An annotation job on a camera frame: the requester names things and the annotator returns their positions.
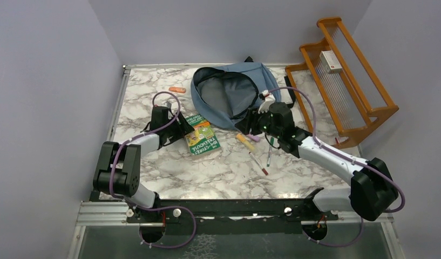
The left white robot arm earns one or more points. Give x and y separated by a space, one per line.
118 166

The green marker pen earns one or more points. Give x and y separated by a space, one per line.
269 155

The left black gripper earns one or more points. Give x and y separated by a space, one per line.
183 128

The yellow orange highlighter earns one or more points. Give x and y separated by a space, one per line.
241 138

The green treehouse book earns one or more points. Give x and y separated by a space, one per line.
203 139

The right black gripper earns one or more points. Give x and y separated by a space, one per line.
250 121

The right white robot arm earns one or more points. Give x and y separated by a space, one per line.
371 190

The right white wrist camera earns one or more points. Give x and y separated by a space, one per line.
267 100

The red marker pen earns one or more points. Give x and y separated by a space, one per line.
259 164

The orange wooden rack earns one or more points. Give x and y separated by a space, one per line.
355 98

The small white box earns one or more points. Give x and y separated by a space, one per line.
330 63

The pink highlighter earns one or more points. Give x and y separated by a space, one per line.
253 137

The blue student backpack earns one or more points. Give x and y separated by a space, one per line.
223 94

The black metal base rail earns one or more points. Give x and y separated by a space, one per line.
229 217

